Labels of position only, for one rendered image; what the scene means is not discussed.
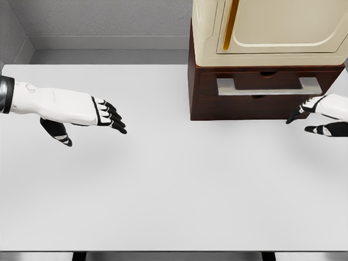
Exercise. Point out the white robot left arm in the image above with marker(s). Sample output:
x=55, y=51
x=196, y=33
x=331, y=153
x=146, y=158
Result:
x=21, y=98

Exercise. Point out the black-and-white robot right hand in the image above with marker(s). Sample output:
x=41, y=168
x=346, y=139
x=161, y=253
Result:
x=333, y=106

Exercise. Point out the cream cabinet door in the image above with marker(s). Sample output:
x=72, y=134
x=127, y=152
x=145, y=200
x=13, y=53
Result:
x=282, y=21

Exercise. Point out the black-and-white robot left hand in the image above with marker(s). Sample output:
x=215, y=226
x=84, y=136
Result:
x=70, y=108

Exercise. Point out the brown wooden drawer cabinet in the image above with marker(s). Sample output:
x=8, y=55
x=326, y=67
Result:
x=217, y=108

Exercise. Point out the cream cabinet body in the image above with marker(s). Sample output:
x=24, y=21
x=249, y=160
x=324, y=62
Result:
x=204, y=27

